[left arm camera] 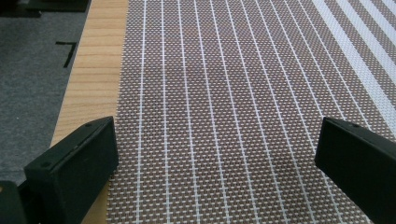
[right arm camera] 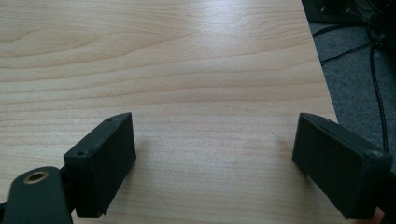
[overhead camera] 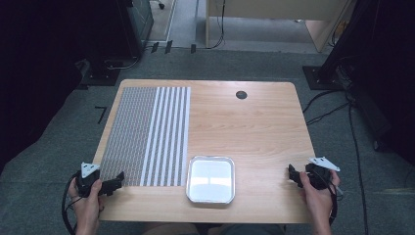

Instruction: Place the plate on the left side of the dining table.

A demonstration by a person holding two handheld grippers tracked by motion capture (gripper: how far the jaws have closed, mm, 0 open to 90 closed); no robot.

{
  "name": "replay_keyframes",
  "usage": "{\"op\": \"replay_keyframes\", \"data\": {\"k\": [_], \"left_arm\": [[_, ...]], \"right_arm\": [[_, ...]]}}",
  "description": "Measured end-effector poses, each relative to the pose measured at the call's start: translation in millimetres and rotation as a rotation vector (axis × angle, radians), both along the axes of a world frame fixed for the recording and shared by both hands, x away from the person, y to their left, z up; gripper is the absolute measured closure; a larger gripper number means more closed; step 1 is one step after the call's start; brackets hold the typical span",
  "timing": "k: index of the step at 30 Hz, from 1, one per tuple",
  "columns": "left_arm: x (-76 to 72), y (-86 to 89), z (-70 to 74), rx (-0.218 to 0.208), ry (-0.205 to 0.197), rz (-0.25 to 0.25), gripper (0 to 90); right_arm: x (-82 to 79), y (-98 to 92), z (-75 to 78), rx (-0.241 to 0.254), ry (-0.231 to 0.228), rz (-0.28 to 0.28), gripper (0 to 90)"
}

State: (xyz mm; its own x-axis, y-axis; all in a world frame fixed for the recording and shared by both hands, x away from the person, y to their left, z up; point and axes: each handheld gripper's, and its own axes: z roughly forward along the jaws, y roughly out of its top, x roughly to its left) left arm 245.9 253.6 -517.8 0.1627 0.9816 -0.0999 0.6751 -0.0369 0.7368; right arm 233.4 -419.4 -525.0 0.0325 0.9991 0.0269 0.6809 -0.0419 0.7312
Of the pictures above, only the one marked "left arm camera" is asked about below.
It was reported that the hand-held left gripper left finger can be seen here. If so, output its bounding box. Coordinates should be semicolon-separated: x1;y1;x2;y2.
23;116;120;224

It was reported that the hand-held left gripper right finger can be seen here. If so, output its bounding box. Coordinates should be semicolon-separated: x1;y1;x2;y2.
314;116;396;224

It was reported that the brown woven striped placemat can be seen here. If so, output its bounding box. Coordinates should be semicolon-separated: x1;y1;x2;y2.
106;0;396;224

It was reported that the dark stand base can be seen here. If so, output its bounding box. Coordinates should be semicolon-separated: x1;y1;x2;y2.
0;0;92;19

